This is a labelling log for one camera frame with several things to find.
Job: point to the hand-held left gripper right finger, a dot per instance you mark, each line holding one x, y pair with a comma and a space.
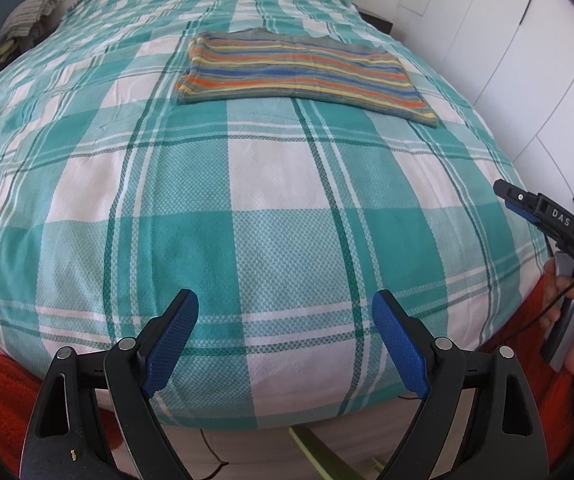
402, 350

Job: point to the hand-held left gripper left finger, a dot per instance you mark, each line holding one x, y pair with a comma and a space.
169, 350

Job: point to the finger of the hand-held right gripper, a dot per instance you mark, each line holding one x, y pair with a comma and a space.
514, 197

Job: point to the striped knit sweater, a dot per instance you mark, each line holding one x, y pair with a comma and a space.
297, 72

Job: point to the white wardrobe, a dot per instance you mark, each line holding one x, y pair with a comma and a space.
497, 35

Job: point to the teal plaid bedspread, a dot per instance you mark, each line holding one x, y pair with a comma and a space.
267, 200

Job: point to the dark nightstand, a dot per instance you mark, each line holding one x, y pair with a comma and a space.
377, 22

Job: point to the grey striped pillow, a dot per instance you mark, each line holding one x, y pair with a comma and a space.
29, 17

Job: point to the green wooden frame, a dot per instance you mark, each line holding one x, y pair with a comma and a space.
317, 450

